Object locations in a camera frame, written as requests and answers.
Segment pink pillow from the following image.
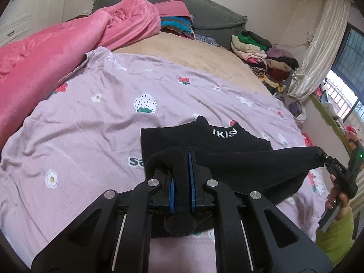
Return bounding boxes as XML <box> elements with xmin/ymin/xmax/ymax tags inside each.
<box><xmin>154</xmin><ymin>0</ymin><xmax>194</xmax><ymax>19</ymax></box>

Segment blue striped folded clothes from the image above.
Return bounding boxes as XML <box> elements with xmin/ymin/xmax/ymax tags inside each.
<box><xmin>160</xmin><ymin>15</ymin><xmax>195</xmax><ymax>40</ymax></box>

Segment person's right hand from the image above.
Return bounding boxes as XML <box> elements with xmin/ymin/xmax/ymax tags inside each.
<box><xmin>326</xmin><ymin>173</ymin><xmax>352</xmax><ymax>221</ymax></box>

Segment blue floral cloth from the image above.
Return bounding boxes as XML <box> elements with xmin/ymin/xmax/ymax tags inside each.
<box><xmin>195</xmin><ymin>33</ymin><xmax>220</xmax><ymax>47</ymax></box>

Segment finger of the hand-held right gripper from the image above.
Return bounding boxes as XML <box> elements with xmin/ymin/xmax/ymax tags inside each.
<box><xmin>316</xmin><ymin>147</ymin><xmax>335</xmax><ymax>174</ymax></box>

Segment black long-sleeve sweater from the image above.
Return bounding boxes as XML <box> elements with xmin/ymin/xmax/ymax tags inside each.
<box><xmin>140</xmin><ymin>115</ymin><xmax>325</xmax><ymax>237</ymax></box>

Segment thin wall cable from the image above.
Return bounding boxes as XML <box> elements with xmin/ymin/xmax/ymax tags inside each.
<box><xmin>273</xmin><ymin>30</ymin><xmax>313</xmax><ymax>48</ymax></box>

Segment beige bed sheet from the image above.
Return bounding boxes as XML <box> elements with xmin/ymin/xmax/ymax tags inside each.
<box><xmin>112</xmin><ymin>30</ymin><xmax>274</xmax><ymax>98</ymax></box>

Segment pink fleece blanket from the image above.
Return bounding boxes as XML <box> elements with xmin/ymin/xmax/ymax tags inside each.
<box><xmin>0</xmin><ymin>0</ymin><xmax>161</xmax><ymax>149</ymax></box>

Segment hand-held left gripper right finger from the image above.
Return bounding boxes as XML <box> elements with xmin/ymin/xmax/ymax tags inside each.
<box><xmin>188</xmin><ymin>151</ymin><xmax>334</xmax><ymax>273</ymax></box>

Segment cream satin curtain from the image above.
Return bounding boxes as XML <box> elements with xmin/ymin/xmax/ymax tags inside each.
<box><xmin>287</xmin><ymin>0</ymin><xmax>351</xmax><ymax>103</ymax></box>

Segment lilac strawberry print quilt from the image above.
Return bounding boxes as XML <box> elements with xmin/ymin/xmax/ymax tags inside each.
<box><xmin>0</xmin><ymin>47</ymin><xmax>334</xmax><ymax>273</ymax></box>

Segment window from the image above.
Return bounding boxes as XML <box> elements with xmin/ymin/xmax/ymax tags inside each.
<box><xmin>324</xmin><ymin>23</ymin><xmax>364</xmax><ymax>126</ymax></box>

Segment pile of folded clothes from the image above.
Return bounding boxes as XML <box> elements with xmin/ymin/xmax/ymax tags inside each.
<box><xmin>230</xmin><ymin>31</ymin><xmax>300</xmax><ymax>95</ymax></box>

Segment white wardrobe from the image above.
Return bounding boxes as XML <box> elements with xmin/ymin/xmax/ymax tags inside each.
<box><xmin>0</xmin><ymin>0</ymin><xmax>69</xmax><ymax>46</ymax></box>

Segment grey padded headboard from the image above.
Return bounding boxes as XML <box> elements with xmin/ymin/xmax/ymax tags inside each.
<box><xmin>92</xmin><ymin>0</ymin><xmax>248</xmax><ymax>45</ymax></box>

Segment plastic bag with purple cloth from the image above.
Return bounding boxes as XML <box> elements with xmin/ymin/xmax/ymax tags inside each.
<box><xmin>288</xmin><ymin>101</ymin><xmax>308</xmax><ymax>124</ymax></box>

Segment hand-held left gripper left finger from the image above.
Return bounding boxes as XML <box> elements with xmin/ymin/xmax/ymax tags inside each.
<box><xmin>31</xmin><ymin>168</ymin><xmax>176</xmax><ymax>273</ymax></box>

